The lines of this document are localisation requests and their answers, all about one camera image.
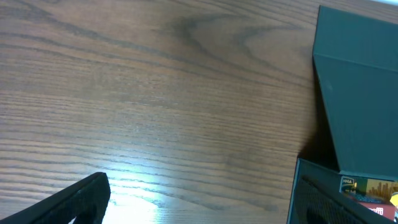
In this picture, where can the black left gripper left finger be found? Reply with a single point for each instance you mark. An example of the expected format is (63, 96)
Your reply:
(84, 202)

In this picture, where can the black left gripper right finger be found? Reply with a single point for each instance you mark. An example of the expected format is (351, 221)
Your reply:
(315, 203)

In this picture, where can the brown chocolate stick box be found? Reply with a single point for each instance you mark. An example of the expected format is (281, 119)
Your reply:
(381, 189)

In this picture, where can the red Hello Panda box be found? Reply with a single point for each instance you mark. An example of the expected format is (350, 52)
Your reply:
(377, 205)

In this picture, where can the yellow Hacks candy bag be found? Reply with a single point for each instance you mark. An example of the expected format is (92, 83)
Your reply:
(394, 199)

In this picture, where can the dark green box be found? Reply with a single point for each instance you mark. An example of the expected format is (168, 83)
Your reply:
(355, 68)

